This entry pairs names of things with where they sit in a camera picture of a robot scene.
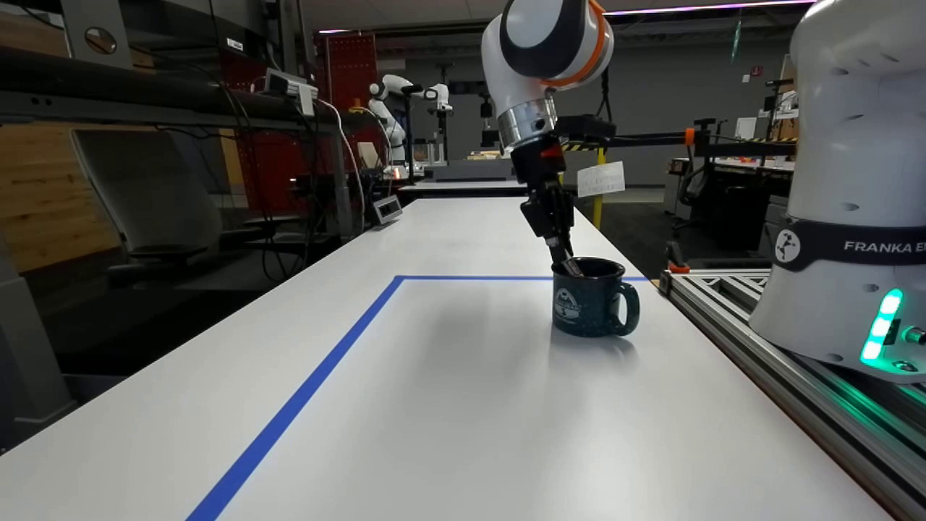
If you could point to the grey background table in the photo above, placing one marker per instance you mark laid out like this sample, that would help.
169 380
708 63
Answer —
464 182

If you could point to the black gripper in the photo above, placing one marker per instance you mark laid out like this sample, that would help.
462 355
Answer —
548 189

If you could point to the white paper sign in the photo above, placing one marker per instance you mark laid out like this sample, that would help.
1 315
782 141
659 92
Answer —
603 182

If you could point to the grey plastic chair shell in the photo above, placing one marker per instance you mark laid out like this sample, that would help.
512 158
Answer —
156 193

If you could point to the blue tape line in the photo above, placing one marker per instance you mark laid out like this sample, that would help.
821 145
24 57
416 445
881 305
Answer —
321 377

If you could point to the yellow post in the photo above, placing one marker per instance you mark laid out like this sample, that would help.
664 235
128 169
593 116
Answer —
600 208

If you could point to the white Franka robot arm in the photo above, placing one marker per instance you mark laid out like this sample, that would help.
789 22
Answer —
850 145

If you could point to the aluminium rail frame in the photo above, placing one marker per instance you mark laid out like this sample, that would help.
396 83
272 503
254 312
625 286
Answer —
772 358

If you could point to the red metal cabinet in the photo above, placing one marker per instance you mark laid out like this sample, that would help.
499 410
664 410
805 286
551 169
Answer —
347 67

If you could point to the wooden wall panel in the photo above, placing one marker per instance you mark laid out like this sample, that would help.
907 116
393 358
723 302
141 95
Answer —
46 198

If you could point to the small grey display box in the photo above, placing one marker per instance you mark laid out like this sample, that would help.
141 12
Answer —
386 211

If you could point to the dark green mug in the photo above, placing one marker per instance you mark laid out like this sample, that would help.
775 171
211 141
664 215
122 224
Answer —
585 302

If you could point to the small white background robot arm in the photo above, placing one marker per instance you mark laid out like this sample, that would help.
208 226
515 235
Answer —
393 119

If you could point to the white power box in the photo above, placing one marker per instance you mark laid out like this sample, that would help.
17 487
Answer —
295 92

